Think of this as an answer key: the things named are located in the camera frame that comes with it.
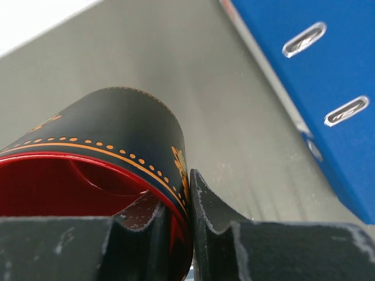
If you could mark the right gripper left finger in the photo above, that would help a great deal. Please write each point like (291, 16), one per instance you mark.
(133, 245)

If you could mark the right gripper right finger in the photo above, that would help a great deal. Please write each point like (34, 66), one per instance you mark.
(229, 246)

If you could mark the black skull mug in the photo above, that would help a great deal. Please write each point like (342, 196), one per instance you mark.
(96, 157)

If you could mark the blue binder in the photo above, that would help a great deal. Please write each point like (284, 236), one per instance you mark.
(318, 57)

